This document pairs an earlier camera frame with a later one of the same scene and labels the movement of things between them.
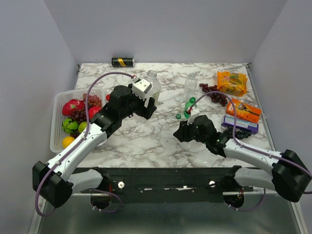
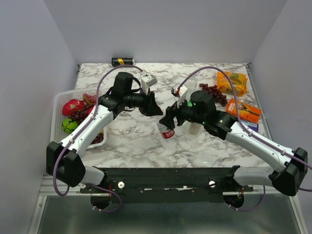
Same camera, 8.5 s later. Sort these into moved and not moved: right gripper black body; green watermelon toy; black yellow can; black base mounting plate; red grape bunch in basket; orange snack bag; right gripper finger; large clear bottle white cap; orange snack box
Moved: right gripper finger; right gripper black body; large clear bottle white cap
Not moved: red grape bunch in basket; green watermelon toy; orange snack box; orange snack bag; black base mounting plate; black yellow can
